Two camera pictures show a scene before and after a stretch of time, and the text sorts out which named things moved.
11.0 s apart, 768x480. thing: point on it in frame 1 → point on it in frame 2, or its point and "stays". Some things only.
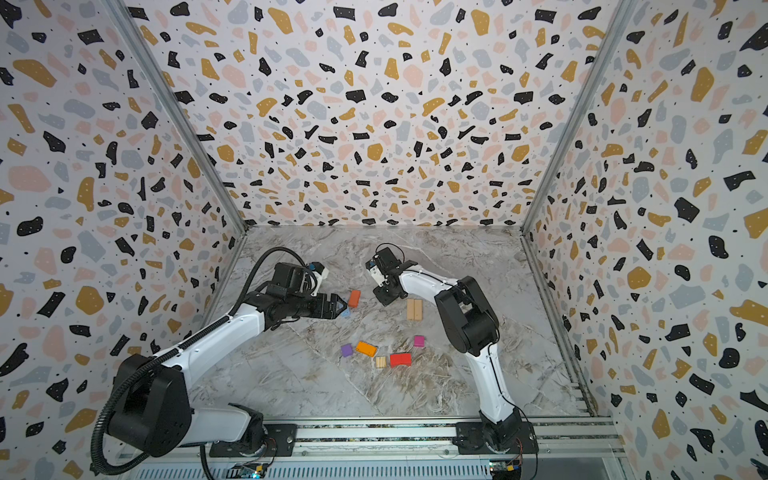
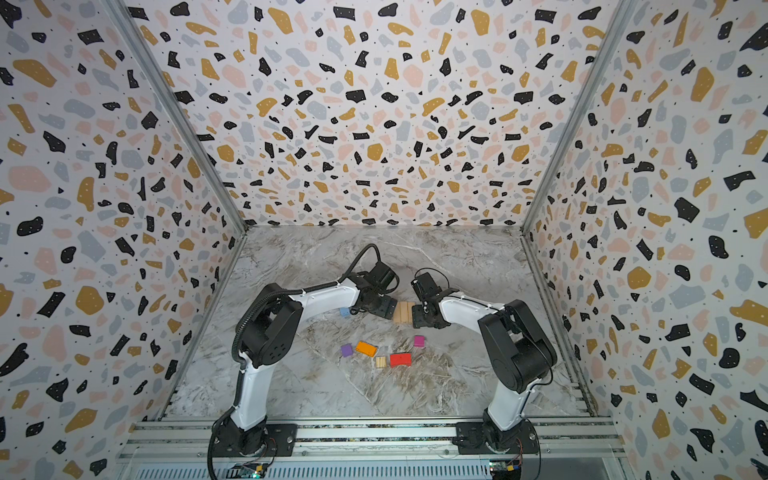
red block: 400,359 stays
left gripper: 330,312 → 387,308
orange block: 365,348 stays
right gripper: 384,288 → 422,313
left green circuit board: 247,470 stays
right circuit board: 505,469 stays
